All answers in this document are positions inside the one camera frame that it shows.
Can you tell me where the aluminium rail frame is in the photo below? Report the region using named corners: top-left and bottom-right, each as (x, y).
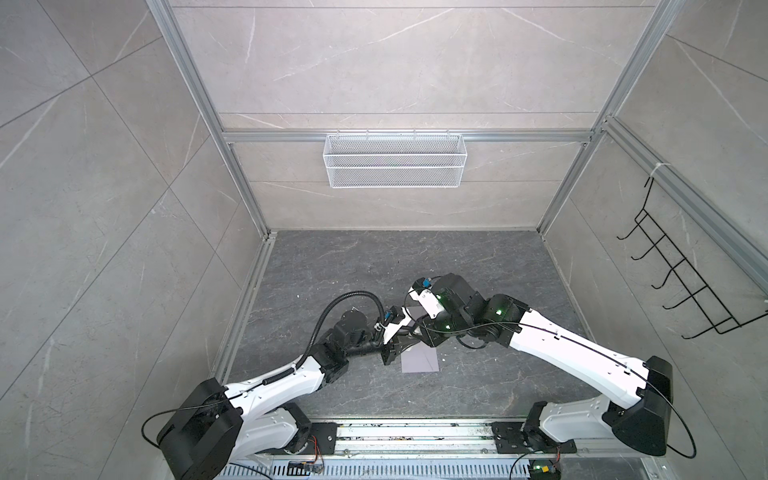
top-left (312, 418), bottom-right (644, 460)

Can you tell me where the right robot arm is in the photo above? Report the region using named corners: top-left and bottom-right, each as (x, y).
top-left (406, 274), bottom-right (673, 456)

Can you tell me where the black wire hook rack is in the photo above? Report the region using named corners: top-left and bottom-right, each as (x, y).
top-left (616, 177), bottom-right (767, 340)

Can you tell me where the grey purple envelope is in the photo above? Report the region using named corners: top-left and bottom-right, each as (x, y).
top-left (400, 344), bottom-right (440, 374)

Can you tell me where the white vented cable duct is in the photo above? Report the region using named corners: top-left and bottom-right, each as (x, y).
top-left (217, 458), bottom-right (530, 479)

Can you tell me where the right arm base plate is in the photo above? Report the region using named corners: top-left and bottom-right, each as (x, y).
top-left (491, 421), bottom-right (539, 454)

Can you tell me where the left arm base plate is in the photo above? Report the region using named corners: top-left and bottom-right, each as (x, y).
top-left (291, 422), bottom-right (339, 456)

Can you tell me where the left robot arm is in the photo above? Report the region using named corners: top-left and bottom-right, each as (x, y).
top-left (155, 307), bottom-right (412, 479)

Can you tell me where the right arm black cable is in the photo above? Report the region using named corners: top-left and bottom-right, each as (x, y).
top-left (401, 278), bottom-right (698, 460)

